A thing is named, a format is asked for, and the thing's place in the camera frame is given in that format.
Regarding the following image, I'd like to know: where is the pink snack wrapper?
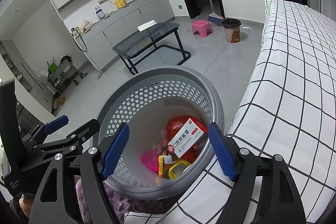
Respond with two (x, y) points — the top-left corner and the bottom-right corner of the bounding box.
(153, 128), (170, 156)

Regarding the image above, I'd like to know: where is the brown waste bin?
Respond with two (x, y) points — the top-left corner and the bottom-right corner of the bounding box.
(223, 18), (241, 43)

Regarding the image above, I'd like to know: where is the red plastic bag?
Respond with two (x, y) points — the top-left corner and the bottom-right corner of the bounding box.
(166, 115), (200, 164)

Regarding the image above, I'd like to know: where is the yellow box on counter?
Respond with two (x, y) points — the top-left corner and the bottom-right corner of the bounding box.
(115, 0), (126, 9)

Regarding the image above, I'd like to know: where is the red and white medicine box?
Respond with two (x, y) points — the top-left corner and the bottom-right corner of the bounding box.
(166, 117), (209, 159)

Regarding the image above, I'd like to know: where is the grey perforated laundry basket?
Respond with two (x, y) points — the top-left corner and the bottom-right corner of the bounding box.
(91, 66), (224, 200)

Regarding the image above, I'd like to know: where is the yellow plastic lid ring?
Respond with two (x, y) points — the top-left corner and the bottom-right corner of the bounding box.
(168, 159), (192, 180)

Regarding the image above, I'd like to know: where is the purple fluffy cushion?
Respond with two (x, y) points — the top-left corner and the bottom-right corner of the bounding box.
(76, 179), (183, 223)

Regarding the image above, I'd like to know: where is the broom with blue head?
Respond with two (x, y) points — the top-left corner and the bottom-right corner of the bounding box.
(208, 0), (224, 26)

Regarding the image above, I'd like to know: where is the black glass side table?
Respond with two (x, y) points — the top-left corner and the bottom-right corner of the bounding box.
(113, 22), (191, 75)

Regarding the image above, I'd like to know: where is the cluttered utility cart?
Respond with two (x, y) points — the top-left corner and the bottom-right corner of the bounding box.
(36, 55), (87, 93)

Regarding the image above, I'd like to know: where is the black white checkered tablecloth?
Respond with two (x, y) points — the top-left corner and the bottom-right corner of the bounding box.
(123, 0), (336, 224)

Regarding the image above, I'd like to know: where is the pink plastic stool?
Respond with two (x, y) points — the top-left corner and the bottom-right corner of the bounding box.
(191, 20), (213, 38)

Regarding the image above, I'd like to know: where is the white box on side table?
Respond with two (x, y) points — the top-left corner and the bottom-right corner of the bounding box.
(137, 19), (158, 32)

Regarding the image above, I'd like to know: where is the left hand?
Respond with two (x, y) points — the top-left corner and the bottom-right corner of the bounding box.
(19, 195), (34, 218)

